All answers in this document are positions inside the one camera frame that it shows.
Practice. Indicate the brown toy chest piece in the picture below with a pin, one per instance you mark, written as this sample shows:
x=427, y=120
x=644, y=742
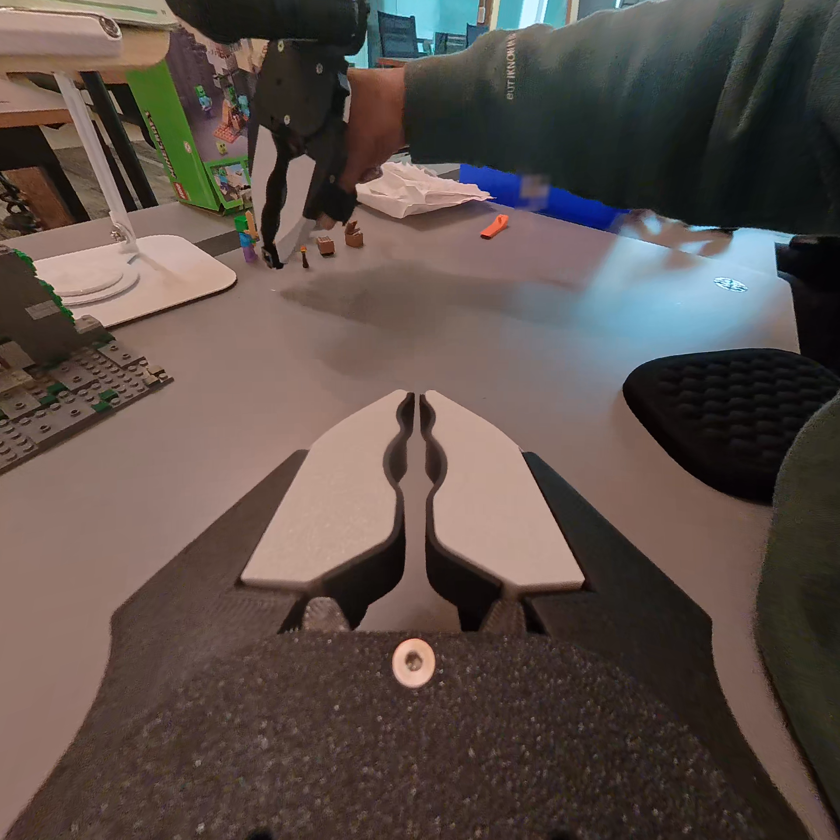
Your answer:
x=354, y=237

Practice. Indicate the crumpled white paper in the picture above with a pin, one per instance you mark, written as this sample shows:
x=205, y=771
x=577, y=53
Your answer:
x=413, y=190

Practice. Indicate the blue plastic bin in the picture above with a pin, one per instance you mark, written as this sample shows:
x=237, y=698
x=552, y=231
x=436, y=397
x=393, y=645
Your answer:
x=577, y=210

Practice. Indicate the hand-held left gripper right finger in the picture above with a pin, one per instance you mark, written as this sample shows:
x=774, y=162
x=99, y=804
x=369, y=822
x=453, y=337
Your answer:
x=505, y=518

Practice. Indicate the green zombie minifigure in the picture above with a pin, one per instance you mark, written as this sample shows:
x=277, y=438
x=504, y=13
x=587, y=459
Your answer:
x=247, y=226

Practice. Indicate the instruction booklet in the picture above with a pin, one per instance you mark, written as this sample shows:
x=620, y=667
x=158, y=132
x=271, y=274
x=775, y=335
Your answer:
x=144, y=13

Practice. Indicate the brown wooden top table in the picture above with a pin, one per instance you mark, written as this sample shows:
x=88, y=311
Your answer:
x=39, y=118

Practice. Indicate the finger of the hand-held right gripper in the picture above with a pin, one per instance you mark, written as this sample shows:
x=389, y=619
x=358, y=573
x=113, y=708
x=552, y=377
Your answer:
x=298, y=236
x=274, y=197

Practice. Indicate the white reading stand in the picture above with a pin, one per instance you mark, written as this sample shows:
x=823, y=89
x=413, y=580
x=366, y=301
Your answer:
x=164, y=275

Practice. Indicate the green toy set box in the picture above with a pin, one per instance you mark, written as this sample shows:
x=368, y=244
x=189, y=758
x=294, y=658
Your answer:
x=190, y=131

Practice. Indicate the black office chair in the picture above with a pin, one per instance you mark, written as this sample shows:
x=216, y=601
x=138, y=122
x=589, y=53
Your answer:
x=453, y=40
x=400, y=36

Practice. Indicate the green hoodie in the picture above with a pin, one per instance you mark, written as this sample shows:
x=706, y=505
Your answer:
x=807, y=590

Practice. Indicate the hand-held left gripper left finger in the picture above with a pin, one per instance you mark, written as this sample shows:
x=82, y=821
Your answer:
x=321, y=512

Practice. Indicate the black mesh armrest pad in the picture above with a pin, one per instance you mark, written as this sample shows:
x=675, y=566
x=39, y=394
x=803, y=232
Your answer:
x=722, y=420

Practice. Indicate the orange brick separator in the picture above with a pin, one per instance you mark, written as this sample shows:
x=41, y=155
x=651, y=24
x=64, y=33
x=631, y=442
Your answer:
x=493, y=228

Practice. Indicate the brown toy block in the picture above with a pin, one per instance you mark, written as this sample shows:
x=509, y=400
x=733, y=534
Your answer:
x=325, y=246

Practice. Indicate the person's right hand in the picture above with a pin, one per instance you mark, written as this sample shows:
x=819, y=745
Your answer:
x=374, y=118

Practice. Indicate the grey desk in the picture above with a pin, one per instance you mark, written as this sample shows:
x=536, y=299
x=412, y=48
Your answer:
x=459, y=328

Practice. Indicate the dark grey brick building model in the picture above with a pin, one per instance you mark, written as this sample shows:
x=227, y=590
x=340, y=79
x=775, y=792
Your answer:
x=39, y=315

